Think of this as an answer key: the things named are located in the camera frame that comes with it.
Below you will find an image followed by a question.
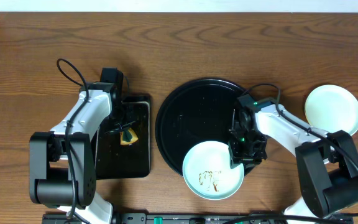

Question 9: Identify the green yellow sponge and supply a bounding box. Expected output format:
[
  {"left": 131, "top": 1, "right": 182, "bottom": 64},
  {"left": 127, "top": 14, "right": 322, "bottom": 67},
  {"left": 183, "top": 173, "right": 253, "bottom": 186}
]
[{"left": 120, "top": 128, "right": 139, "bottom": 146}]

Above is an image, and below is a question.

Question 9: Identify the light blue plate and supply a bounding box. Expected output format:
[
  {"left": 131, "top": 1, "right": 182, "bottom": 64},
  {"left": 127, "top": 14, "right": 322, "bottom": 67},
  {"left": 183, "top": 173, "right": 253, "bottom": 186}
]
[
  {"left": 305, "top": 85, "right": 358, "bottom": 136},
  {"left": 182, "top": 141, "right": 245, "bottom": 200}
]

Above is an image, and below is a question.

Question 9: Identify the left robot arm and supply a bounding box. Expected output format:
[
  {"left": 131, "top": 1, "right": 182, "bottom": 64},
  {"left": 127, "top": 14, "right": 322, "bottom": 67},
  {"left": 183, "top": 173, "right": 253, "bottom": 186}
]
[{"left": 29, "top": 82, "right": 144, "bottom": 223}]

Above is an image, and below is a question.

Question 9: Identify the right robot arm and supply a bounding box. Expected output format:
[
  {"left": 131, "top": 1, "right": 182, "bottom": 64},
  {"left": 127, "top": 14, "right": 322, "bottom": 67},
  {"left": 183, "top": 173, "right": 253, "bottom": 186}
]
[{"left": 228, "top": 94, "right": 358, "bottom": 218}]

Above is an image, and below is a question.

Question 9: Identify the black rectangular tray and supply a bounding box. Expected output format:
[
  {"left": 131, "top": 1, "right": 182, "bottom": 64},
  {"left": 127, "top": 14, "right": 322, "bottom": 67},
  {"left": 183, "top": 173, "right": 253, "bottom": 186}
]
[{"left": 94, "top": 95, "right": 151, "bottom": 180}]

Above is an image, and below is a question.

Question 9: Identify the round black tray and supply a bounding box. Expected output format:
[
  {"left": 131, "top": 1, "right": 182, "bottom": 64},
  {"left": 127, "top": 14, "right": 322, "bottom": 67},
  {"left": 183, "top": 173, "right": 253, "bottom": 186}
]
[{"left": 155, "top": 78, "right": 245, "bottom": 175}]

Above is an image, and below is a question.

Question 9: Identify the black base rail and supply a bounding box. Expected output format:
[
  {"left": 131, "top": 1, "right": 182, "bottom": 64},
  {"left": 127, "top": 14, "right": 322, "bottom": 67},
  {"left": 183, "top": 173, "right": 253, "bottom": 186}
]
[{"left": 41, "top": 213, "right": 354, "bottom": 224}]

